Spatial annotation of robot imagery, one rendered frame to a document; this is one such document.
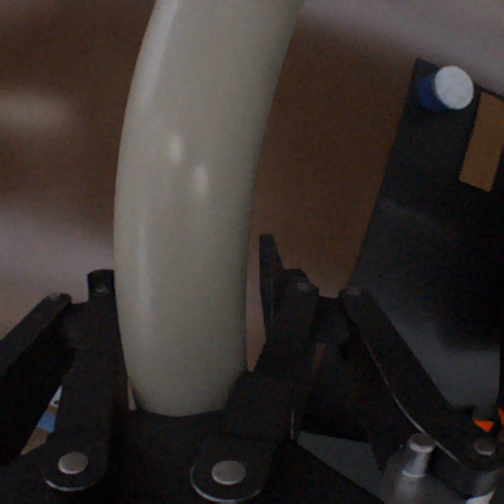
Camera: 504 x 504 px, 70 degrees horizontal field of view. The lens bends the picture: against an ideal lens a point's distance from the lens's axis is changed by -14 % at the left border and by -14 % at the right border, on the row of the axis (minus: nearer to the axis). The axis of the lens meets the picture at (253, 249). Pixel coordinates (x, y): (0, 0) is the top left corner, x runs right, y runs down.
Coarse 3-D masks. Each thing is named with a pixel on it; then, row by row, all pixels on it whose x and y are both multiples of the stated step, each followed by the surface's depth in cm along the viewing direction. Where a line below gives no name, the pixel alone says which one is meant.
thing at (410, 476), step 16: (416, 448) 7; (432, 448) 7; (400, 464) 7; (416, 464) 7; (384, 480) 7; (400, 480) 7; (416, 480) 7; (432, 480) 7; (384, 496) 7; (400, 496) 6; (416, 496) 6; (432, 496) 6; (448, 496) 6; (464, 496) 6; (480, 496) 6
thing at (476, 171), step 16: (480, 96) 91; (480, 112) 91; (496, 112) 91; (480, 128) 92; (496, 128) 92; (480, 144) 93; (496, 144) 93; (464, 160) 95; (480, 160) 94; (496, 160) 94; (464, 176) 96; (480, 176) 95
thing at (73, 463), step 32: (96, 288) 15; (96, 320) 13; (96, 352) 11; (64, 384) 8; (96, 384) 8; (64, 416) 7; (96, 416) 7; (64, 448) 6; (96, 448) 6; (64, 480) 5; (96, 480) 5
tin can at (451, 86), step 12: (444, 72) 79; (456, 72) 79; (420, 84) 91; (432, 84) 82; (444, 84) 80; (456, 84) 80; (468, 84) 80; (420, 96) 91; (432, 96) 84; (444, 96) 81; (456, 96) 81; (468, 96) 80; (432, 108) 90; (444, 108) 85; (456, 108) 81
